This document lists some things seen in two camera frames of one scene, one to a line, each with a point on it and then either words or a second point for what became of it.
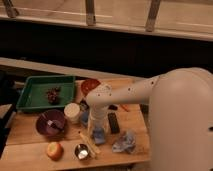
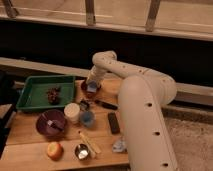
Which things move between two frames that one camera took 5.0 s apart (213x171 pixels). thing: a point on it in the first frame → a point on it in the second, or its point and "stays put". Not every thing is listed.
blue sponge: (99, 135) → (92, 86)
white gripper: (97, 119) → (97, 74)
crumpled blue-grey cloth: (126, 143) stays put
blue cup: (84, 116) stays put
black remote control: (114, 124) stays put
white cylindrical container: (72, 112) stays put
